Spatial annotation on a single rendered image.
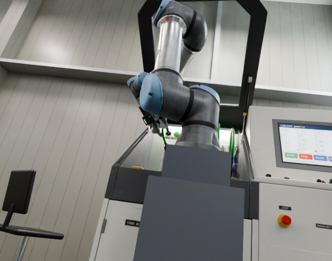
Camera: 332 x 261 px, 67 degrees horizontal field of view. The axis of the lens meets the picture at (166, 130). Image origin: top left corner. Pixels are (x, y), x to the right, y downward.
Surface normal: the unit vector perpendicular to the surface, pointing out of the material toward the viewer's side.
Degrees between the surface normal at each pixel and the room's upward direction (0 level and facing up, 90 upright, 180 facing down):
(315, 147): 76
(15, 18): 90
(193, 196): 90
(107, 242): 90
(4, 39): 90
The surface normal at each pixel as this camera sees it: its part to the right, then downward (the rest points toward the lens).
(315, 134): -0.11, -0.62
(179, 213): -0.04, -0.40
